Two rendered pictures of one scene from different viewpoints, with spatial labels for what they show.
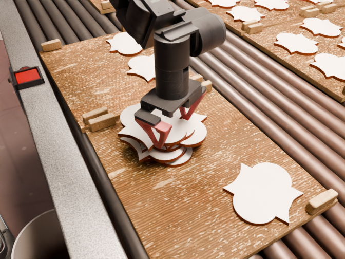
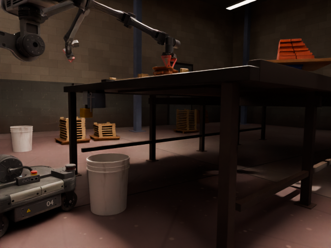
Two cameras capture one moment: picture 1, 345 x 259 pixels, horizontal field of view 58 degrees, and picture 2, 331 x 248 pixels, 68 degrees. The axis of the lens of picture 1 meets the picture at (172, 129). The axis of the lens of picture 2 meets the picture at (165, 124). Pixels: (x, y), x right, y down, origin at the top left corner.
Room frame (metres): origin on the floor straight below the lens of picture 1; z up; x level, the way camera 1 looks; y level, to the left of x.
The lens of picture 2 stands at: (-1.24, 0.42, 0.76)
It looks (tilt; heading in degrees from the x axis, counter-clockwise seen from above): 5 degrees down; 347
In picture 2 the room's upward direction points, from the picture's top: 1 degrees clockwise
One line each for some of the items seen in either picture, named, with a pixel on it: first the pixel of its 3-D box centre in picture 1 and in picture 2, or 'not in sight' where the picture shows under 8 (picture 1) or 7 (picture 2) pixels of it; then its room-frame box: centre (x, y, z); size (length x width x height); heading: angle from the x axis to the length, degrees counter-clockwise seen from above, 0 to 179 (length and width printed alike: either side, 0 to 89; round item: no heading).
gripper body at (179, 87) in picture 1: (172, 81); (169, 50); (0.44, 0.00, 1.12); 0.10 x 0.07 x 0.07; 146
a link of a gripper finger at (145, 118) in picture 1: (161, 124); (167, 60); (0.41, 0.02, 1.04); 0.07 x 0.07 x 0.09; 56
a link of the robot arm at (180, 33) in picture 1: (174, 48); (169, 42); (0.45, 0.00, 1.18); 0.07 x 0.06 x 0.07; 132
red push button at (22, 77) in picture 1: (27, 77); not in sight; (0.74, 0.41, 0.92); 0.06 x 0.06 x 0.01; 29
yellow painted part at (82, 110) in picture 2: not in sight; (85, 104); (1.07, 0.60, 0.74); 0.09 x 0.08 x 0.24; 29
